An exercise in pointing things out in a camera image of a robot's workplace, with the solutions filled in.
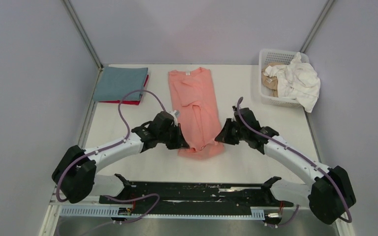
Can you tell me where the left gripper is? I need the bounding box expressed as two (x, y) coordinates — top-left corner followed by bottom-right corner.
(158, 123), (189, 150)

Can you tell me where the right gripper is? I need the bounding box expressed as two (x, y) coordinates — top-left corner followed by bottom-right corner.
(215, 118), (248, 146)

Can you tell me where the salmon pink t-shirt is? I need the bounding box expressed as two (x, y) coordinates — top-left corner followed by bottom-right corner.
(168, 67), (224, 159)

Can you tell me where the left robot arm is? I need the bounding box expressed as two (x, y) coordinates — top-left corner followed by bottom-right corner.
(52, 110), (189, 204)

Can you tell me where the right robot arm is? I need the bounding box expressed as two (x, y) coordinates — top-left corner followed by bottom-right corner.
(215, 108), (356, 225)

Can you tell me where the folded grey-blue t-shirt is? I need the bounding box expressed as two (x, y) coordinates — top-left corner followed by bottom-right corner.
(93, 66), (149, 102)

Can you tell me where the beige crumpled t-shirt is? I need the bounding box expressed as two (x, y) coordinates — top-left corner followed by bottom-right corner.
(261, 62), (287, 97)

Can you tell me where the white plastic laundry basket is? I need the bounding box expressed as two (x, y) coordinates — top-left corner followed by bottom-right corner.
(258, 49), (310, 108)

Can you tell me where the white crumpled t-shirt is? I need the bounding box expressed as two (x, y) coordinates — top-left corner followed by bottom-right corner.
(262, 52), (321, 114)

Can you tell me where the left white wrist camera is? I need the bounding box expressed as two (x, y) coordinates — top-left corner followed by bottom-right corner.
(171, 110), (180, 119)

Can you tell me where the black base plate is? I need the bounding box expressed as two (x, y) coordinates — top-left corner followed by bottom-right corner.
(117, 181), (294, 216)

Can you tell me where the white slotted cable duct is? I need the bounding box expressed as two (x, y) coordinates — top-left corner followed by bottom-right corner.
(60, 206), (265, 220)

